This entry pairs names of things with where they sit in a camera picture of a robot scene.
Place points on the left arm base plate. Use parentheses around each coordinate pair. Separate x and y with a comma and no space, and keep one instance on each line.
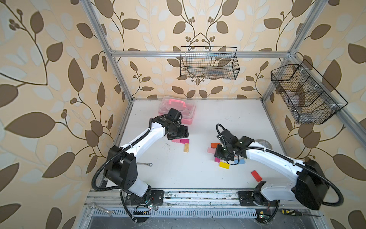
(151,197)

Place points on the blue block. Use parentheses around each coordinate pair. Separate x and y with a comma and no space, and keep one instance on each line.
(239,161)

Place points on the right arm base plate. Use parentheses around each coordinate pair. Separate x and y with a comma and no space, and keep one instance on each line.
(248,199)

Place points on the light pink block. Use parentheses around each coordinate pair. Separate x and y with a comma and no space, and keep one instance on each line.
(211,150)
(175,140)

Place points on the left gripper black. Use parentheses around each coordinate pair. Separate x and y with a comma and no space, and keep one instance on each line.
(183,132)

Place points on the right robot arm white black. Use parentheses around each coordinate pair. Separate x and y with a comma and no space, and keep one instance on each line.
(306,183)

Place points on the yellow black screwdriver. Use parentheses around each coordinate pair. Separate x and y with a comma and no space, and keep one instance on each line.
(291,212)

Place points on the right wire basket black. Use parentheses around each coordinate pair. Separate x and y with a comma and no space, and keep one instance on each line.
(309,96)

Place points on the wire basket black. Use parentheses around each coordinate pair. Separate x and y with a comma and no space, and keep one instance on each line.
(309,96)
(209,62)

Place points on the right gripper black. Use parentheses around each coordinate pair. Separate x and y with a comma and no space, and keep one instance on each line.
(218,155)

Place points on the orange block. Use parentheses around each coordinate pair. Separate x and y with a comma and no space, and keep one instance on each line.
(215,145)

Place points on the red block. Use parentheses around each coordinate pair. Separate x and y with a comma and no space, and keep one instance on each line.
(256,176)

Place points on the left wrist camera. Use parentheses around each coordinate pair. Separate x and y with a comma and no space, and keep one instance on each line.
(174,115)

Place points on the pink plastic toolbox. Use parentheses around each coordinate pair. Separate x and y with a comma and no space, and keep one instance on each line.
(185,107)

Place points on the wooden block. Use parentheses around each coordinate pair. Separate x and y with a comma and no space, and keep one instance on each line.
(186,147)

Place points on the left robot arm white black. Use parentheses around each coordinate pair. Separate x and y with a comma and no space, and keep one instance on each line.
(120,169)

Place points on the back wire basket black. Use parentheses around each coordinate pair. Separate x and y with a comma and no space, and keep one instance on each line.
(209,62)

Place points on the small silver wrench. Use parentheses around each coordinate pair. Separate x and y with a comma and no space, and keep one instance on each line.
(146,164)

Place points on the yellow block lower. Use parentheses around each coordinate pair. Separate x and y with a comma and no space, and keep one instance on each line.
(224,165)

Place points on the white tape roll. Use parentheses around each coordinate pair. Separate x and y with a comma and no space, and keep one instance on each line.
(265,143)

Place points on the large silver wrench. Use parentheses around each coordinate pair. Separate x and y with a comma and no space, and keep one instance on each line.
(99,208)

